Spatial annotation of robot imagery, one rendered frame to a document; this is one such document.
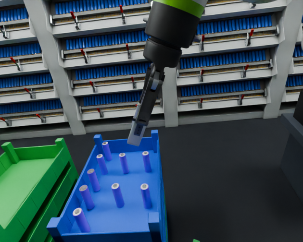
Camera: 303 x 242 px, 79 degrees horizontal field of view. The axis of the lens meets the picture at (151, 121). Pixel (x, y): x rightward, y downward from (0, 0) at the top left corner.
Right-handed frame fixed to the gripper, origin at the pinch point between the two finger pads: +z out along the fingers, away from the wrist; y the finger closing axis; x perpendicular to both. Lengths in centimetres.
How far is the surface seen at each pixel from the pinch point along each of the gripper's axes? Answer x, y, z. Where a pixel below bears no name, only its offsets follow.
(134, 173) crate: -3.3, -1.0, 14.6
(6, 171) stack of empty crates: 35.0, 3.5, 31.8
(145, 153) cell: -4.4, -0.7, 7.1
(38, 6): 66, 77, -10
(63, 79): 49, 77, 27
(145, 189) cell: -4.8, -12.5, 6.9
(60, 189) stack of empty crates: 15.9, -1.7, 27.6
